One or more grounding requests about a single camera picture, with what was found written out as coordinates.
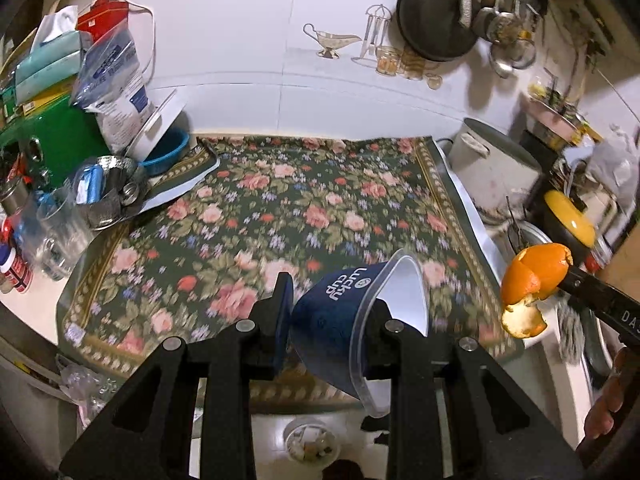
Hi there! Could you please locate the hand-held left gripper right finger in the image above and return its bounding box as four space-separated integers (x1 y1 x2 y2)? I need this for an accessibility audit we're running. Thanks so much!
361 297 587 480

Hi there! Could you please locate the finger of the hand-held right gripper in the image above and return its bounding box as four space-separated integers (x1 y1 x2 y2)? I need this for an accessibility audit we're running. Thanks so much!
557 265 608 313

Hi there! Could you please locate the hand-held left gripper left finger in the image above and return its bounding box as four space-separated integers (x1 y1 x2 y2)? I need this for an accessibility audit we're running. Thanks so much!
59 272 296 480

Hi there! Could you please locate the blue Lucky Cup plastic cup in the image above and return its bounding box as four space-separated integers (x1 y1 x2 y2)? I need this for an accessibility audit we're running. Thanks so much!
290 249 430 418

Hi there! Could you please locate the orange peel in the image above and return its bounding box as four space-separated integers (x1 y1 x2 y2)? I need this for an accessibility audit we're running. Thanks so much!
501 242 575 338

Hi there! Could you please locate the small white trash bin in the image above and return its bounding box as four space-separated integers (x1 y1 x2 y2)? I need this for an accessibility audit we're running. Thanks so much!
284 419 342 462

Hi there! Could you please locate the grey dish cloth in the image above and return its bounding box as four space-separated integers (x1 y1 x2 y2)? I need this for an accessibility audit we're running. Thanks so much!
555 300 601 361

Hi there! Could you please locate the yellow pot lid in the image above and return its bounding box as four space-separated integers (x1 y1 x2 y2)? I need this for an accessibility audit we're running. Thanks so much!
542 190 598 248

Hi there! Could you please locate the steel pot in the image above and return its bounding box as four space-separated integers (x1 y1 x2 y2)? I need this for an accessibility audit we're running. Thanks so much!
506 220 553 266

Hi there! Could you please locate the floral tablecloth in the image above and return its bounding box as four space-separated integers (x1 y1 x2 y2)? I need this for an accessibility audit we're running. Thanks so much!
56 135 526 408

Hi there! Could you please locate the white plastic bag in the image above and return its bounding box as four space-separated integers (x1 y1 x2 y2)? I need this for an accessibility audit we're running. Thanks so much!
585 125 640 206

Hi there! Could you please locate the white rice cooker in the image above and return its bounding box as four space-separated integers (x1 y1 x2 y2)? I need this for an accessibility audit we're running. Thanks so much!
447 117 543 213

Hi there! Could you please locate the pink basin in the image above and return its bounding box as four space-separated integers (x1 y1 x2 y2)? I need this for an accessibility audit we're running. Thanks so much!
525 95 586 141

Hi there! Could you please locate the blue bowl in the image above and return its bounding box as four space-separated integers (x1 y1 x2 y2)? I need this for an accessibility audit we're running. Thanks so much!
137 127 192 177

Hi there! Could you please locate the clear plastic bag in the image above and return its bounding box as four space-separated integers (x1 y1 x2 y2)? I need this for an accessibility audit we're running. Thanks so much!
55 355 126 426

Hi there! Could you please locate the glass mug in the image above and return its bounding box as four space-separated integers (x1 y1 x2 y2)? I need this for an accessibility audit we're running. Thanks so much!
35 190 96 281

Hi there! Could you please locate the steel strainer ladle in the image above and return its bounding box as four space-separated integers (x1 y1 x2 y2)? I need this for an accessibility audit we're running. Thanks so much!
489 0 538 78

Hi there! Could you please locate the blue white zip bag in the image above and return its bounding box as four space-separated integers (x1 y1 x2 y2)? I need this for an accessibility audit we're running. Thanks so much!
70 25 157 156

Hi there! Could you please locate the spice jar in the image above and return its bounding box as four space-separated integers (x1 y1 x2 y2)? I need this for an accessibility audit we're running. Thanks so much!
0 242 31 293

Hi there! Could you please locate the green box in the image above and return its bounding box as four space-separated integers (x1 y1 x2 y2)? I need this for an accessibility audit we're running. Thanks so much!
0 102 113 191

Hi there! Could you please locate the steel cup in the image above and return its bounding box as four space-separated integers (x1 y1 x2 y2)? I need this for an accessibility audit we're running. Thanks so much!
0 175 36 216

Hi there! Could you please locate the black wok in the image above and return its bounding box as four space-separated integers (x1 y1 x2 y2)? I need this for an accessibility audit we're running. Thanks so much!
396 0 478 63

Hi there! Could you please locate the teal tissue box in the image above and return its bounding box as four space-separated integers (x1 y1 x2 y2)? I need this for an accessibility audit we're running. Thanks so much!
12 5 86 106

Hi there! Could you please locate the red box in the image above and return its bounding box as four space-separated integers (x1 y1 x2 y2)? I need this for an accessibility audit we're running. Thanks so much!
75 0 132 43

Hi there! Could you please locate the white cable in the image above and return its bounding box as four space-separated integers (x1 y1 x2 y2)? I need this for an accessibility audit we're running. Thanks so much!
107 0 157 81

